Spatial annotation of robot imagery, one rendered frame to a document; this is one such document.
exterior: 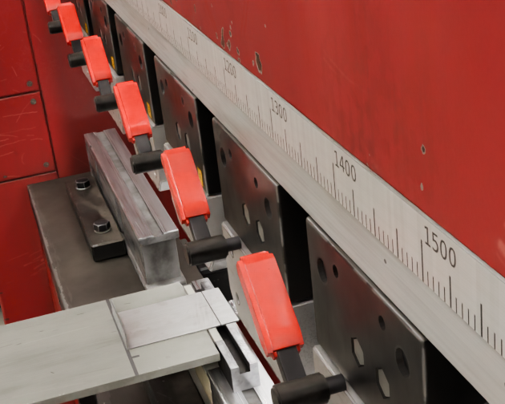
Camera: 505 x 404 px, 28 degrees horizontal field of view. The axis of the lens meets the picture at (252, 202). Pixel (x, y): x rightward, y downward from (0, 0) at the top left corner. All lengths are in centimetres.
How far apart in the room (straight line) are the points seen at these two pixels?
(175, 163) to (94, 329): 45
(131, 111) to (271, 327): 41
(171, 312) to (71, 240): 56
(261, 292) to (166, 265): 91
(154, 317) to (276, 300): 61
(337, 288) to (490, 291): 18
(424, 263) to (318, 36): 13
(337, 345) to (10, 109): 142
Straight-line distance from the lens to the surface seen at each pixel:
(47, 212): 183
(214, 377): 111
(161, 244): 148
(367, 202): 48
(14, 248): 203
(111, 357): 112
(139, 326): 117
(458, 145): 38
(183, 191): 75
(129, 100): 95
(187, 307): 119
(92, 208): 174
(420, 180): 42
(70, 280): 158
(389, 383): 51
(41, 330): 120
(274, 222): 64
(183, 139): 88
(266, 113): 61
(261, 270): 59
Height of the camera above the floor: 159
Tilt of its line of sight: 24 degrees down
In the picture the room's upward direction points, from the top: 7 degrees counter-clockwise
